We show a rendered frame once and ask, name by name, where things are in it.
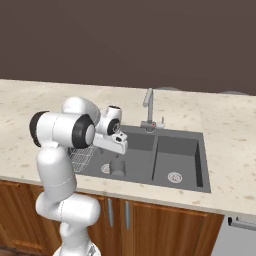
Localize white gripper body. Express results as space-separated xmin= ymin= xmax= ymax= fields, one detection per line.
xmin=92 ymin=131 xmax=130 ymax=156

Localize dark grey double sink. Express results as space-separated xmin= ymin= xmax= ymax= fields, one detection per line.
xmin=76 ymin=124 xmax=212 ymax=194

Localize grey cup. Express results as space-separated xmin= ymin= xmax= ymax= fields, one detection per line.
xmin=109 ymin=156 xmax=127 ymax=177

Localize grey metal tap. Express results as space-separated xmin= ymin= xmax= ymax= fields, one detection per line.
xmin=140 ymin=87 xmax=167 ymax=133

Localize grey dishwasher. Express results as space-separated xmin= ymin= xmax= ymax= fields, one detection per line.
xmin=210 ymin=214 xmax=256 ymax=256

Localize wire dish rack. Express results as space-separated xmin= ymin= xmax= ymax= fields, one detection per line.
xmin=67 ymin=144 xmax=98 ymax=174

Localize grey cupboard door handle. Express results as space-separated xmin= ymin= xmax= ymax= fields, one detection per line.
xmin=123 ymin=200 xmax=131 ymax=231
xmin=106 ymin=197 xmax=115 ymax=229

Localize grey dishwasher handle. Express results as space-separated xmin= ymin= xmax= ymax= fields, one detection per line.
xmin=227 ymin=216 xmax=256 ymax=232

